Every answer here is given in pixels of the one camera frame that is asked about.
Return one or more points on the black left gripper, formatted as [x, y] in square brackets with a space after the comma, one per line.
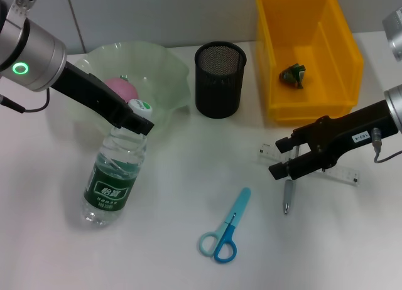
[91, 95]

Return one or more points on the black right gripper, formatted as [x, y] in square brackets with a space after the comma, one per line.
[348, 139]

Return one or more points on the pink toy peach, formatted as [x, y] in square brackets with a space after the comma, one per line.
[121, 86]

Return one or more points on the clear green-label water bottle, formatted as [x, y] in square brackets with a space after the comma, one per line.
[110, 189]

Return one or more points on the green plastic wrapper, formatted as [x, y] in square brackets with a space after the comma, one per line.
[292, 76]

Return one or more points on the silver white pen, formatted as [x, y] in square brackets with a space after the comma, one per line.
[287, 196]

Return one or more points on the green wavy glass fruit plate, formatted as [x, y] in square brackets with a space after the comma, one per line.
[169, 83]

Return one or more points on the clear plastic ruler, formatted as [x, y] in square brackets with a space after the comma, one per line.
[342, 174]

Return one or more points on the blue scissors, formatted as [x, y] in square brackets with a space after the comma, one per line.
[230, 227]

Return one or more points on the black mesh pen holder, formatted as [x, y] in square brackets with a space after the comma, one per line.
[220, 83]

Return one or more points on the yellow plastic bin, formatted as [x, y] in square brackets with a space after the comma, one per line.
[307, 35]

